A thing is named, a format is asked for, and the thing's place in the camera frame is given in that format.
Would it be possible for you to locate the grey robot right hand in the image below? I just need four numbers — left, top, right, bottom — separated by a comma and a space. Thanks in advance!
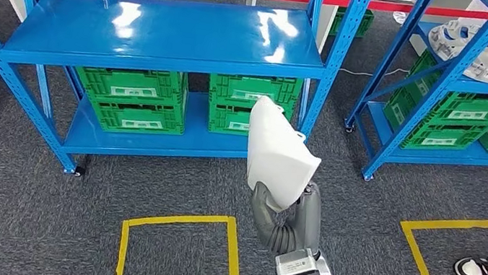
243, 173, 331, 261

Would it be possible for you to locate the white plastic panel part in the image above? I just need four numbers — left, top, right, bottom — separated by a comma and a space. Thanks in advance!
236, 93, 331, 218

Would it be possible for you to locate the crumpled white wrapper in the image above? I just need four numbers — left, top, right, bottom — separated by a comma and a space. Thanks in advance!
391, 9, 411, 26

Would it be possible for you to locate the white floor cable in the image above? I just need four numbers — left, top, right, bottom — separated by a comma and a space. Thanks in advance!
338, 58, 411, 83

